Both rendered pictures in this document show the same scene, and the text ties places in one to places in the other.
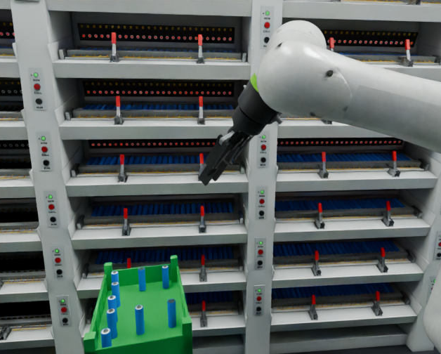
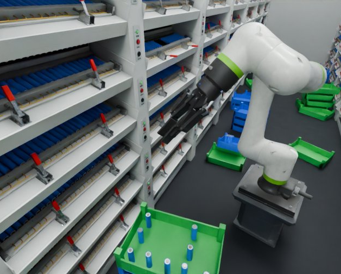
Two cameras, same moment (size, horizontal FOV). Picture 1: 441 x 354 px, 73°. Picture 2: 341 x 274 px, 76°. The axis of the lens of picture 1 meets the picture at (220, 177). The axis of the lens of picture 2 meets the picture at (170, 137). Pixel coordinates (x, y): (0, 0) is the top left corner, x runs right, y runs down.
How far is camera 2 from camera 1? 0.72 m
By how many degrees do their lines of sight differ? 57
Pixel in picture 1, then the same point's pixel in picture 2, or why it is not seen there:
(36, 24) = not seen: outside the picture
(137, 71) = (31, 45)
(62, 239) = not seen: outside the picture
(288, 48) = (307, 63)
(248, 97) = (228, 79)
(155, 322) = (184, 246)
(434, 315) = (248, 147)
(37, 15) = not seen: outside the picture
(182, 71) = (78, 36)
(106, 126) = (14, 132)
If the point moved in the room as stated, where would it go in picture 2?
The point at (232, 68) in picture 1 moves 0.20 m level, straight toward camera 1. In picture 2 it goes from (115, 26) to (166, 31)
